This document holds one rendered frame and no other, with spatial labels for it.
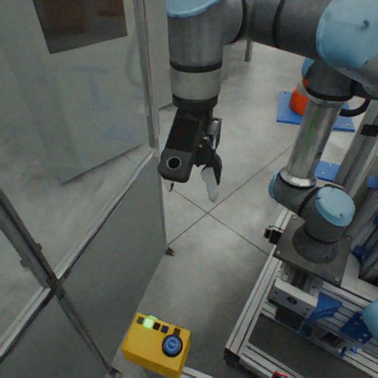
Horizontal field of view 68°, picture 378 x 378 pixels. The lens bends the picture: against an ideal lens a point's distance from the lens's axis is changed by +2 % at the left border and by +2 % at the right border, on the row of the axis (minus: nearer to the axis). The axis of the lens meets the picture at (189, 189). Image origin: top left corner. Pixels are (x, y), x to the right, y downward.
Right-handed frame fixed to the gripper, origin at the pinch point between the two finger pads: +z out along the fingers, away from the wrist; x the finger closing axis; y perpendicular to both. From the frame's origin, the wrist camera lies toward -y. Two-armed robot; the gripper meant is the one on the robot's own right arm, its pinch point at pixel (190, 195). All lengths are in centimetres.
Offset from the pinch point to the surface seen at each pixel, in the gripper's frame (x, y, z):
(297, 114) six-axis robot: -40, 338, 145
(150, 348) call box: 5.0, -16.8, 40.8
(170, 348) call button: 0.1, -15.5, 39.8
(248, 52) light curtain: 62, 534, 132
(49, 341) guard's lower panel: 46, -19, 68
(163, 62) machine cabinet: 137, 303, 84
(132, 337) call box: 10.6, -16.1, 40.8
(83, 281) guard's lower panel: 46, 3, 64
